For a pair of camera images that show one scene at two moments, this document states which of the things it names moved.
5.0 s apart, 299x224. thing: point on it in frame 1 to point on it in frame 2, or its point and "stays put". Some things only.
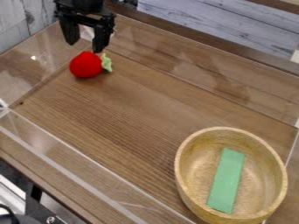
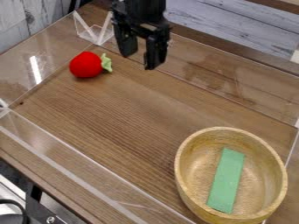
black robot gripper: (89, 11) to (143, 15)
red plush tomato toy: (88, 64) stays put
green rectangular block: (225, 185) stays put
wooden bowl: (231, 175) stays put
